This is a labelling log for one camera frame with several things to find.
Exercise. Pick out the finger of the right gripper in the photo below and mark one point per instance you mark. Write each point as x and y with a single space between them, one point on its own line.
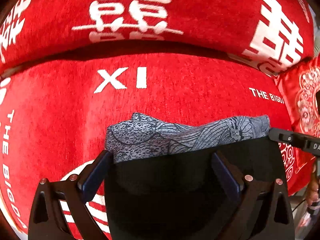
283 136

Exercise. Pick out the red embroidered pillow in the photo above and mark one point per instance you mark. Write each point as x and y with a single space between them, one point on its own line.
299 88

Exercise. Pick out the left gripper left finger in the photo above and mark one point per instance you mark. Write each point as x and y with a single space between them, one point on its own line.
47 220

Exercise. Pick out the red sofa back cushion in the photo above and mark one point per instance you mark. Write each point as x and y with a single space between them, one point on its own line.
270 35

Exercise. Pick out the person right hand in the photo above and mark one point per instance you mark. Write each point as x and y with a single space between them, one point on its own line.
313 188

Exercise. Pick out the black pants with grey trim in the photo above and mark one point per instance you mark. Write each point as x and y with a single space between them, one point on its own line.
162 184

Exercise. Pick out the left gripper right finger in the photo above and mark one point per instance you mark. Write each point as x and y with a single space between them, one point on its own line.
263 209

